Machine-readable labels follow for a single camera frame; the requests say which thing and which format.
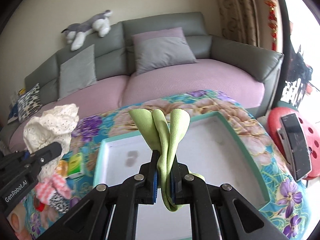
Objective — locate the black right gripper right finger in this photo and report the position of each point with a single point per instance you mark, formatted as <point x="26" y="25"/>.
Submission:
<point x="218" y="212"/>

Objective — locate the beige patterned curtain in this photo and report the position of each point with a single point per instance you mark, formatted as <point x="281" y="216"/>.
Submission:
<point x="239" y="21"/>

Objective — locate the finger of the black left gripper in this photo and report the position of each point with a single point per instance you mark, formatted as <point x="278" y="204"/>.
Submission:
<point x="39" y="158"/>

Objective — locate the grey white plush dog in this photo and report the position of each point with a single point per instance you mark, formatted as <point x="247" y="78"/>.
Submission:
<point x="76" y="33"/>

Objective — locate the red plastic stool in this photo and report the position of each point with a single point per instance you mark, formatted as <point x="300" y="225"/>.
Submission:
<point x="310" y="132"/>

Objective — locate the black white patterned cushion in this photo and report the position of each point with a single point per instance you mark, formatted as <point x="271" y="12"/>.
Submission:
<point x="29" y="103"/>

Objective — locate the pink sofa seat cover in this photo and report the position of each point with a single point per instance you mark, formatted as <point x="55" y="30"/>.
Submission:
<point x="207" y="74"/>

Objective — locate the teal white box tray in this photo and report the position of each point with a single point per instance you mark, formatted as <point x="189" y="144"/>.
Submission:
<point x="210" y="147"/>

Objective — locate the green tissue pack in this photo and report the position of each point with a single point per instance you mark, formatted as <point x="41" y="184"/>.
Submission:
<point x="76" y="166"/>

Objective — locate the green microfiber cloth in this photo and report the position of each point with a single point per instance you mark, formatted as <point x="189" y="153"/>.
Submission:
<point x="164" y="137"/>

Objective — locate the red tape roll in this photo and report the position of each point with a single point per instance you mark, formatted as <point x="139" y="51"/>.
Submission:
<point x="39" y="206"/>

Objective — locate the floral blue blanket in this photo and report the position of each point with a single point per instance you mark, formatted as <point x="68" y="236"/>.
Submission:
<point x="288" y="209"/>

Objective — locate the grey and lilac cushion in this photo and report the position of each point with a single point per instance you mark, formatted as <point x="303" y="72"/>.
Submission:
<point x="159" y="49"/>

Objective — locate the grey velvet cushion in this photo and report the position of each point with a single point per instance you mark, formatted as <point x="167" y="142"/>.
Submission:
<point x="77" y="73"/>

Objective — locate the leopard print scrunchie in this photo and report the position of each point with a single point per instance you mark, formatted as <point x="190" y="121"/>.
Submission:
<point x="59" y="203"/>

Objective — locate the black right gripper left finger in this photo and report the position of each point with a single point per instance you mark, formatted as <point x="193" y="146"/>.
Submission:
<point x="109" y="212"/>

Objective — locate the pink white chevron towel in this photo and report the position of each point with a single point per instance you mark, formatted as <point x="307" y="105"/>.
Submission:
<point x="51" y="186"/>

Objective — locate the grey sofa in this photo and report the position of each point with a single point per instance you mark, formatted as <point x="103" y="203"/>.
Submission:
<point x="114" y="55"/>

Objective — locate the cream lace cloth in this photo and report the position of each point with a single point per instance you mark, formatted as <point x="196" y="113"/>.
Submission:
<point x="54" y="125"/>

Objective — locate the round orange compact case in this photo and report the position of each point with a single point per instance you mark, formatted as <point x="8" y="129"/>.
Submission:
<point x="62" y="169"/>

